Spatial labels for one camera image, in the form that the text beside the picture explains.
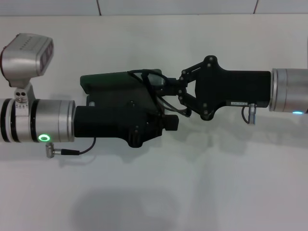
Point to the black glasses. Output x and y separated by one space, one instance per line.
156 77

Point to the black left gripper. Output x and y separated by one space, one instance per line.
108 118

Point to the green glasses case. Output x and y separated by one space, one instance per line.
106 78

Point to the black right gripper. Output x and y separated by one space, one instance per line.
235 89

